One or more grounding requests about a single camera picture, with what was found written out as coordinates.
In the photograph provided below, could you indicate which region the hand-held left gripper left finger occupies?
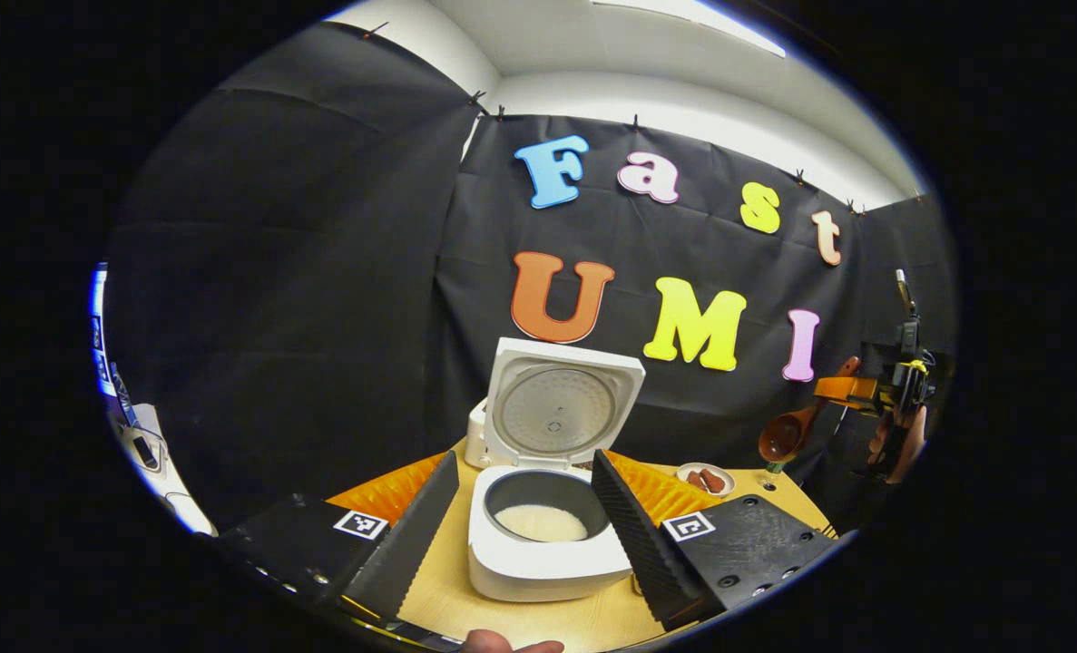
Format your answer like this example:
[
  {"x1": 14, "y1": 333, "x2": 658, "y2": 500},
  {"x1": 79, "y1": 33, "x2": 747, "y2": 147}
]
[{"x1": 216, "y1": 451, "x2": 460, "y2": 622}]

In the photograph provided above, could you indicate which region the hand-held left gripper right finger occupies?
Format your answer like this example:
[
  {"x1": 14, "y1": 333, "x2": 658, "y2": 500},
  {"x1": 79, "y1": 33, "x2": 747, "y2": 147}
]
[{"x1": 590, "y1": 449, "x2": 838, "y2": 631}]

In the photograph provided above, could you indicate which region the brown wooden spoon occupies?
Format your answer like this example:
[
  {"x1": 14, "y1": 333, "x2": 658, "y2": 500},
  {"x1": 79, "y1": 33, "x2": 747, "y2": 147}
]
[{"x1": 758, "y1": 356, "x2": 863, "y2": 463}]

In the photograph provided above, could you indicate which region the white rice cooker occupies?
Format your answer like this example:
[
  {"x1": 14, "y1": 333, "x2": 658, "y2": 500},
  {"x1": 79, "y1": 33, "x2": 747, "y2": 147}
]
[{"x1": 467, "y1": 337, "x2": 646, "y2": 603}]

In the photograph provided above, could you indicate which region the white round plate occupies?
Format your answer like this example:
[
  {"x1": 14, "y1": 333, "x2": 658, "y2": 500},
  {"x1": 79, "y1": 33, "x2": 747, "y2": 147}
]
[{"x1": 676, "y1": 463, "x2": 736, "y2": 498}]

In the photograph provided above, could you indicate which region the black backdrop cloth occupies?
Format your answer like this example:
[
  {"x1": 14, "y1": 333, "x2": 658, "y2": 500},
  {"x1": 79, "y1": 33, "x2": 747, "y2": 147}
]
[{"x1": 103, "y1": 23, "x2": 956, "y2": 531}]

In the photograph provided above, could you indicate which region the white furniture edge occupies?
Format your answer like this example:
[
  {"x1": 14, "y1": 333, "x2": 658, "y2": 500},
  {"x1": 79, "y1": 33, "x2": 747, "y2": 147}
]
[{"x1": 113, "y1": 363, "x2": 219, "y2": 538}]

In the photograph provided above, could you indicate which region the lit screen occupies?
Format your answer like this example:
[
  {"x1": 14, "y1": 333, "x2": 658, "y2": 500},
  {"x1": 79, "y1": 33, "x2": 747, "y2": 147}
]
[{"x1": 90, "y1": 263, "x2": 114, "y2": 396}]

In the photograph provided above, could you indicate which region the long ceiling light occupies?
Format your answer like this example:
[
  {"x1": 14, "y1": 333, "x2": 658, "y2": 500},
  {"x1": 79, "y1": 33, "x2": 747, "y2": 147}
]
[{"x1": 592, "y1": 0, "x2": 786, "y2": 57}]

